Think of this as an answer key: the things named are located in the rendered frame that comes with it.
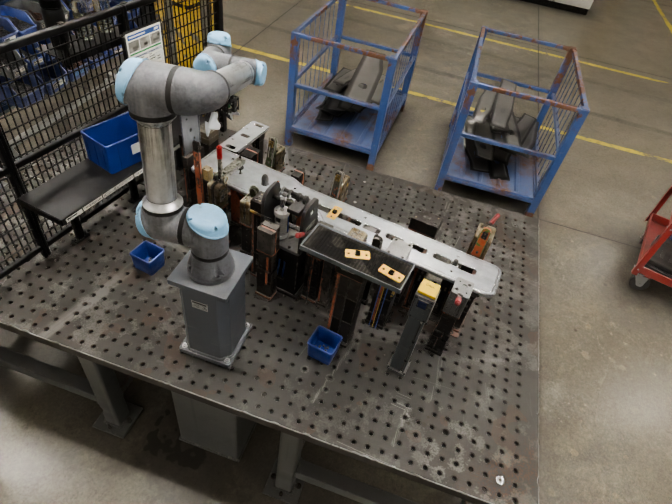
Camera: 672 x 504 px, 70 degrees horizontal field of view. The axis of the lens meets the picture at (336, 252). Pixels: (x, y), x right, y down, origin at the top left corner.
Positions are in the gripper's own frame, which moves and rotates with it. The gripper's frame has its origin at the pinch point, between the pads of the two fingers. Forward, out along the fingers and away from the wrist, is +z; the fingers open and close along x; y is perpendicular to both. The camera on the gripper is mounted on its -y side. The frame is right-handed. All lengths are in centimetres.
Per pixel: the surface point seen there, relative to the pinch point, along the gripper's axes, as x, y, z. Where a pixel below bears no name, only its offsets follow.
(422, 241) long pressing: 19, 84, 29
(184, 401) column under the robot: -61, 23, 89
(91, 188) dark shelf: -31, -38, 26
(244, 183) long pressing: 9.0, 5.5, 29.1
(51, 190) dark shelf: -41, -48, 26
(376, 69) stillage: 266, -30, 78
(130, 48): 16, -54, -9
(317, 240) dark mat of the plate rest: -20, 55, 13
